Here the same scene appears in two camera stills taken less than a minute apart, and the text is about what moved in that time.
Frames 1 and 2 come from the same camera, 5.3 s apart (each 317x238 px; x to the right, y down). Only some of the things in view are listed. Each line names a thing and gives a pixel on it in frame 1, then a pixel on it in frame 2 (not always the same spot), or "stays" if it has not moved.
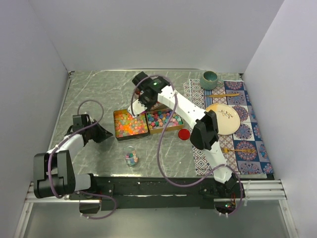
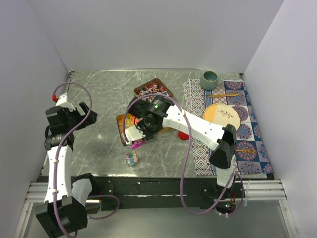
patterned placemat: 243,151 stays
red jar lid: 184,134 stays
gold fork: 226,150 stays
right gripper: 148,107 to 148,135
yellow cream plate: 228,120 stays
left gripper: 103,134 to 83,108
